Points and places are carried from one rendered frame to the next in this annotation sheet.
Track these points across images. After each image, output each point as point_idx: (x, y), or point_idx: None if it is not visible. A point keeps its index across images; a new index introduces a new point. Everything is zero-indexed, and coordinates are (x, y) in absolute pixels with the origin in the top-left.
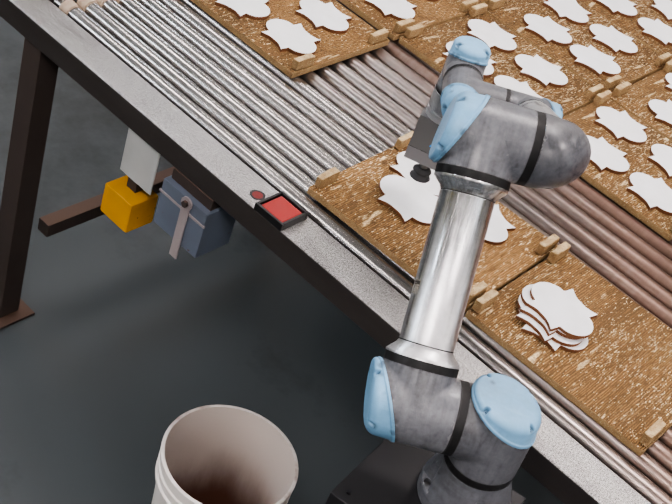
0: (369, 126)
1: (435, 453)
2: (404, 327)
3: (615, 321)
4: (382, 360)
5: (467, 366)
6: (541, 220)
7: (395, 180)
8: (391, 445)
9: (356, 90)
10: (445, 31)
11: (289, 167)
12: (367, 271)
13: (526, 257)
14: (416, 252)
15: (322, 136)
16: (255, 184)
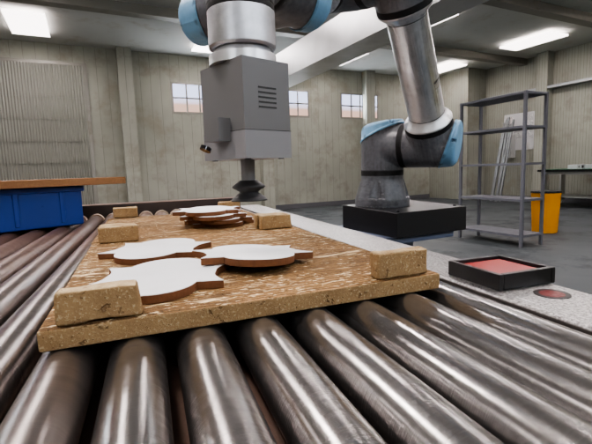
0: (62, 431)
1: (388, 209)
2: (443, 102)
3: (149, 225)
4: (455, 120)
5: (321, 227)
6: (36, 270)
7: (252, 256)
8: (417, 210)
9: None
10: None
11: (473, 319)
12: (375, 249)
13: (158, 239)
14: (302, 240)
15: (325, 381)
16: (562, 305)
